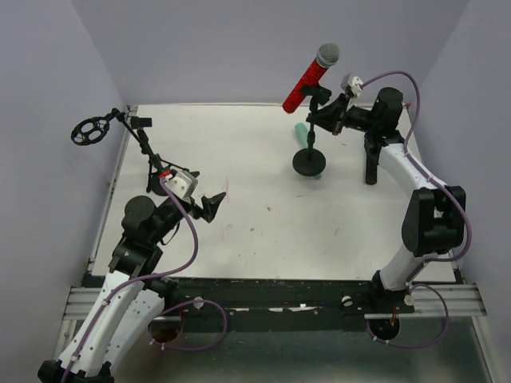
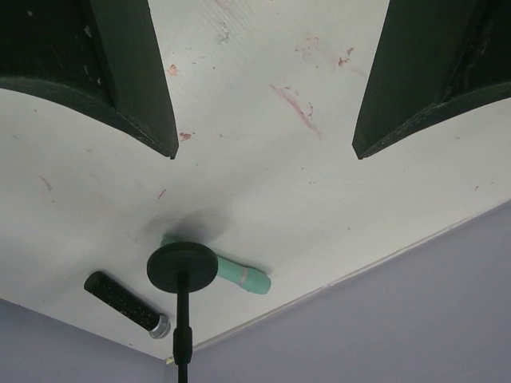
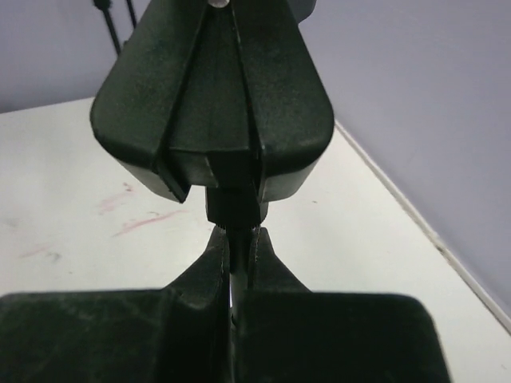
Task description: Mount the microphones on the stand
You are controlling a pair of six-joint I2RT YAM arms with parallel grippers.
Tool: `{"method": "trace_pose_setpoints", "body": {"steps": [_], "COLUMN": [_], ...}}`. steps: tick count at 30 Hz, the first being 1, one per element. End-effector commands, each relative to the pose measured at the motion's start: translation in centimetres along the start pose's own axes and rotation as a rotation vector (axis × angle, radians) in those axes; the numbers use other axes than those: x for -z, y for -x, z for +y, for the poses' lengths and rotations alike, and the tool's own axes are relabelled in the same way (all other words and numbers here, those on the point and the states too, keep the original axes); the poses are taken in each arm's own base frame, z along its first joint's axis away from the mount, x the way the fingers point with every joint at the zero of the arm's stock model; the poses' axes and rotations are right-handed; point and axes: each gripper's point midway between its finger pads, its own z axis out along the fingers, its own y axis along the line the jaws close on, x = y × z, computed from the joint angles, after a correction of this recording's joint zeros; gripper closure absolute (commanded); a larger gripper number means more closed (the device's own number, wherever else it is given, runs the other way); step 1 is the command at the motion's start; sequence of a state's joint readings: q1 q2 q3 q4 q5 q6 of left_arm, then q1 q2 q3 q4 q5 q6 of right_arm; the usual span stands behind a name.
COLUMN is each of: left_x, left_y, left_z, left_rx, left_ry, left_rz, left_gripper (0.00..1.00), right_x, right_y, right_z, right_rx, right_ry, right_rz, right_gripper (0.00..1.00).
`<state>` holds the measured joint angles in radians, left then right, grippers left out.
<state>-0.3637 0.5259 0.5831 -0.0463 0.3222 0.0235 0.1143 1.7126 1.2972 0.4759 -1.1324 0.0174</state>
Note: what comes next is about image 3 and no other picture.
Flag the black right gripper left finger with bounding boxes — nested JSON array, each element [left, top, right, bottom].
[[1, 229, 230, 382]]

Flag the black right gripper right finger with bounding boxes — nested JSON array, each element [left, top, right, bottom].
[[233, 228, 451, 382]]

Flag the tall black tripod mic stand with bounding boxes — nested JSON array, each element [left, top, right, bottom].
[[92, 0, 138, 56]]

